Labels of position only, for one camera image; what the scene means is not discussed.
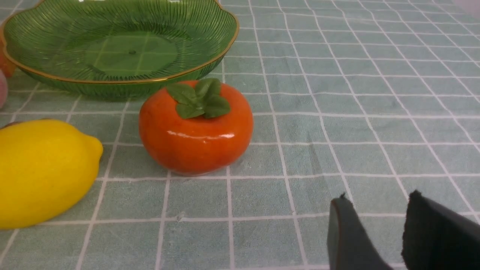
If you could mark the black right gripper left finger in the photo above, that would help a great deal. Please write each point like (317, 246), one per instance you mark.
(348, 244)

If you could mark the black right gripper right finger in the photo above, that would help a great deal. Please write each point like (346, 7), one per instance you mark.
(437, 238)

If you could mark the orange toy persimmon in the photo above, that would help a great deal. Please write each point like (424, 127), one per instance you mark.
(196, 127)

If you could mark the yellow toy lemon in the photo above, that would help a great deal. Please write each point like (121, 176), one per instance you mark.
(46, 167)

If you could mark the pink toy peach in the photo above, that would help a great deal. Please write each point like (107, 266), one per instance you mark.
(3, 89)

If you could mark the green checkered tablecloth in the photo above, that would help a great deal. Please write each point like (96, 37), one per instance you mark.
(368, 98)

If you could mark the green glass leaf plate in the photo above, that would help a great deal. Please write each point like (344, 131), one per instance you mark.
(118, 49)

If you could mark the orange foam cube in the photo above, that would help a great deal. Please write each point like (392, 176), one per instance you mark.
(7, 67)

